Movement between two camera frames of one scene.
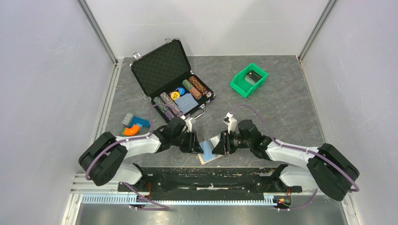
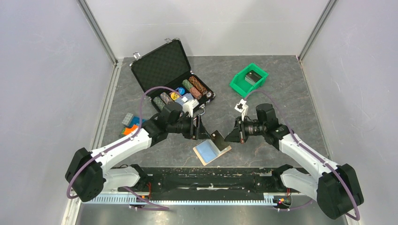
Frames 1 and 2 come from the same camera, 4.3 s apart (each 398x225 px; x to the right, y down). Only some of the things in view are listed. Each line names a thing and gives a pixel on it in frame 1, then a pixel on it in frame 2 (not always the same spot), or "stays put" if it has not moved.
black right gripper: [219, 148] -> [234, 135]
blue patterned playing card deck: [186, 102] stays put
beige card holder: [207, 155] stays put
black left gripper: [196, 147] -> [201, 132]
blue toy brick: [144, 123] stays put
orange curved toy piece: [130, 131] stays put
